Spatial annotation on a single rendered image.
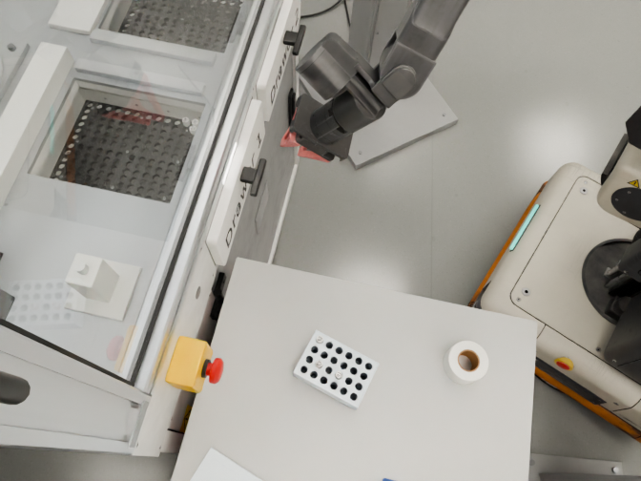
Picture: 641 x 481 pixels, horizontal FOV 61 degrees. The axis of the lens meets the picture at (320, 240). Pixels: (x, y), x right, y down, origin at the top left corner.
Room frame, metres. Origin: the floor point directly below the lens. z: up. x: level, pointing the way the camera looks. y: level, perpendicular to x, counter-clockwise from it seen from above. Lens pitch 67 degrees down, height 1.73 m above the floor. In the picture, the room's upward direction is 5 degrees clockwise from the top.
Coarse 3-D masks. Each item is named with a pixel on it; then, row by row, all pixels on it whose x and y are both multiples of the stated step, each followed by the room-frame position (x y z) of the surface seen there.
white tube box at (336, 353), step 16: (304, 352) 0.18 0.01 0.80; (320, 352) 0.18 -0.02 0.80; (336, 352) 0.19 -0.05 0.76; (352, 352) 0.19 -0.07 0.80; (304, 368) 0.16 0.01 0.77; (320, 368) 0.15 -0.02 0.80; (336, 368) 0.16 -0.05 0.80; (352, 368) 0.16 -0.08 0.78; (368, 368) 0.17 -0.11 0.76; (320, 384) 0.13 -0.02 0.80; (336, 384) 0.13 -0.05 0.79; (352, 384) 0.13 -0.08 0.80; (368, 384) 0.14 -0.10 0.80; (352, 400) 0.11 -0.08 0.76
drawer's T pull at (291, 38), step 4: (300, 28) 0.79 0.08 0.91; (304, 28) 0.79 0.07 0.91; (288, 32) 0.78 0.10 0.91; (292, 32) 0.78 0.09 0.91; (296, 32) 0.78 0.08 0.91; (300, 32) 0.78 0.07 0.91; (304, 32) 0.79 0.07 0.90; (284, 36) 0.77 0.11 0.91; (288, 36) 0.77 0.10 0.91; (292, 36) 0.77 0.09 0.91; (296, 36) 0.77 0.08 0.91; (300, 36) 0.77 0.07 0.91; (284, 40) 0.76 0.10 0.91; (288, 40) 0.76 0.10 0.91; (292, 40) 0.76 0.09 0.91; (296, 40) 0.76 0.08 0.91; (300, 40) 0.76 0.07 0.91; (284, 44) 0.76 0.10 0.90; (288, 44) 0.75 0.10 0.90; (292, 44) 0.75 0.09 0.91; (296, 44) 0.75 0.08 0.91; (300, 44) 0.75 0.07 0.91; (296, 48) 0.74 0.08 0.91; (292, 52) 0.73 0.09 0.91; (296, 52) 0.73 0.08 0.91
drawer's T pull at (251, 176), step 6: (258, 162) 0.48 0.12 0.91; (264, 162) 0.48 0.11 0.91; (246, 168) 0.47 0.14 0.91; (252, 168) 0.47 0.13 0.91; (258, 168) 0.47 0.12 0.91; (264, 168) 0.47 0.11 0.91; (246, 174) 0.45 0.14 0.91; (252, 174) 0.46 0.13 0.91; (258, 174) 0.46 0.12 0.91; (240, 180) 0.44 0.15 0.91; (246, 180) 0.44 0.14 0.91; (252, 180) 0.44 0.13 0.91; (258, 180) 0.44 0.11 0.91; (252, 186) 0.43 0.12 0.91; (258, 186) 0.43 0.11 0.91; (252, 192) 0.42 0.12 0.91
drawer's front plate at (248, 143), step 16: (256, 112) 0.57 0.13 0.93; (256, 128) 0.55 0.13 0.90; (240, 144) 0.50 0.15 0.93; (256, 144) 0.54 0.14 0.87; (240, 160) 0.47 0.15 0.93; (256, 160) 0.53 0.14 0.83; (224, 192) 0.41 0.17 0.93; (240, 192) 0.44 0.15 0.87; (224, 208) 0.38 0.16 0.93; (240, 208) 0.42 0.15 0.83; (224, 224) 0.35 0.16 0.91; (208, 240) 0.32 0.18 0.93; (224, 240) 0.34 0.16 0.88; (224, 256) 0.32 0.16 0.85
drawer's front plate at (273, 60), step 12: (288, 0) 0.84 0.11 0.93; (288, 12) 0.81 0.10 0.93; (276, 24) 0.78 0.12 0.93; (288, 24) 0.80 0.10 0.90; (276, 36) 0.75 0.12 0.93; (276, 48) 0.72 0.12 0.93; (288, 48) 0.80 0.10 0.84; (264, 60) 0.69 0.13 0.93; (276, 60) 0.70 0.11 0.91; (264, 72) 0.66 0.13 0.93; (276, 72) 0.70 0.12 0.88; (264, 84) 0.63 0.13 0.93; (264, 96) 0.63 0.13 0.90; (276, 96) 0.69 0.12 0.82; (264, 108) 0.63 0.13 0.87; (264, 120) 0.63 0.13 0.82
